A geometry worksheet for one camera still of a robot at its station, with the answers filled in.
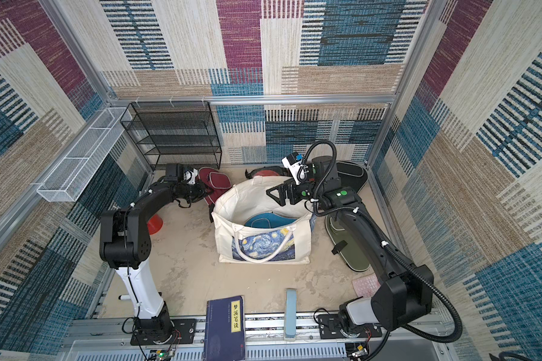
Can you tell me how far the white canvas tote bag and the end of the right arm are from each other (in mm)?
14

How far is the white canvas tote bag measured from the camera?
70 cm

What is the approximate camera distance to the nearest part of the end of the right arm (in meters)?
0.65
